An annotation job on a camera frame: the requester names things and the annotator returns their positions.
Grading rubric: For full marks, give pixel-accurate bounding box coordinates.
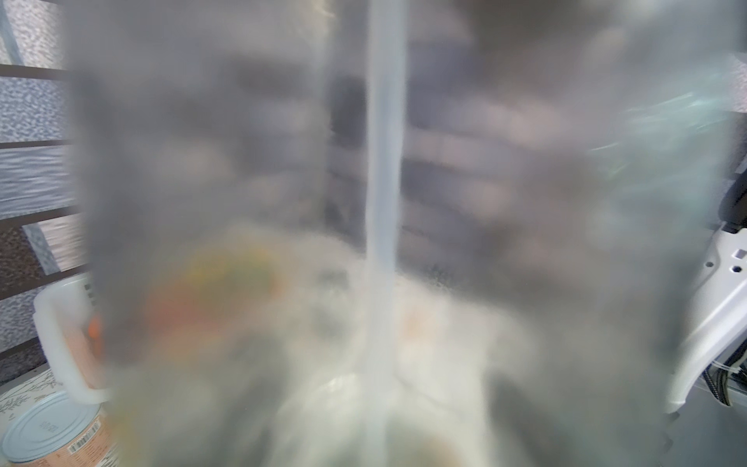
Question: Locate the grey translucent spray bottle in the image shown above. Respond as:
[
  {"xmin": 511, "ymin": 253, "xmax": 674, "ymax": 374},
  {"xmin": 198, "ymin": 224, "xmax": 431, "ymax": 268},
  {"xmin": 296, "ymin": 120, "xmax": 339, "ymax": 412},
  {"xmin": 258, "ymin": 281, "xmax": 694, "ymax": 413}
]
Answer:
[{"xmin": 62, "ymin": 1, "xmax": 746, "ymax": 466}]

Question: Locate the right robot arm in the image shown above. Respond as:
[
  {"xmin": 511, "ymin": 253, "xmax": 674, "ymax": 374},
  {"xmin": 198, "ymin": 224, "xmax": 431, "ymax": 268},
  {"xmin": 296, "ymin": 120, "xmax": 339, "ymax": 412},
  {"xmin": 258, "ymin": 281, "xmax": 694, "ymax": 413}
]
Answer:
[{"xmin": 665, "ymin": 172, "xmax": 746, "ymax": 414}]

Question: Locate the white plastic basket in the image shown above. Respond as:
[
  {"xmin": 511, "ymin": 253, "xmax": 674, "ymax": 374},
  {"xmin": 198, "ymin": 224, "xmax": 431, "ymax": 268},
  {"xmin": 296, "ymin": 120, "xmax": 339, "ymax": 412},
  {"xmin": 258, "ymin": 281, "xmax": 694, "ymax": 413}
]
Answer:
[{"xmin": 33, "ymin": 274, "xmax": 111, "ymax": 405}]

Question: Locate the tin can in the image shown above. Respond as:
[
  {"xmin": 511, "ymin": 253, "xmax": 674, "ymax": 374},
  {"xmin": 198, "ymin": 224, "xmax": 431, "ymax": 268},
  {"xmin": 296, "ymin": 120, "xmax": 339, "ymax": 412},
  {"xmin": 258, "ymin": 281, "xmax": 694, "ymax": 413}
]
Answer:
[{"xmin": 1, "ymin": 393, "xmax": 120, "ymax": 467}]

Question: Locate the black corrugated cable hose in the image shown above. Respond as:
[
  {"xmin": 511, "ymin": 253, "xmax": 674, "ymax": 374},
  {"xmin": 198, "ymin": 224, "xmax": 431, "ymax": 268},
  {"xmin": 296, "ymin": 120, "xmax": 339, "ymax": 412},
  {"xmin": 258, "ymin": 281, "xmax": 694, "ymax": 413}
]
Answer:
[{"xmin": 702, "ymin": 343, "xmax": 747, "ymax": 407}]

